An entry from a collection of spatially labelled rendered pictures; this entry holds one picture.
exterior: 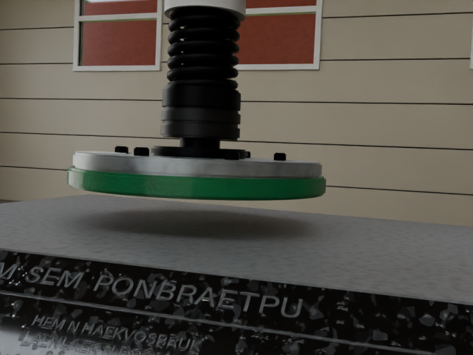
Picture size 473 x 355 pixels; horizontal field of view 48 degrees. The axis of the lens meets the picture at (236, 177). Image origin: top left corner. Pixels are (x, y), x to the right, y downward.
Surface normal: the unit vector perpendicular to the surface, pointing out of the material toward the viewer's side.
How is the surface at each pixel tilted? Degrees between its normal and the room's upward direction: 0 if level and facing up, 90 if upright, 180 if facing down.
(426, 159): 90
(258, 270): 0
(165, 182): 90
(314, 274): 0
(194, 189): 90
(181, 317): 45
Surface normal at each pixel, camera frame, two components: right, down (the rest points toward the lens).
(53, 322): -0.18, -0.68
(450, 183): -0.31, 0.04
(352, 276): 0.04, -1.00
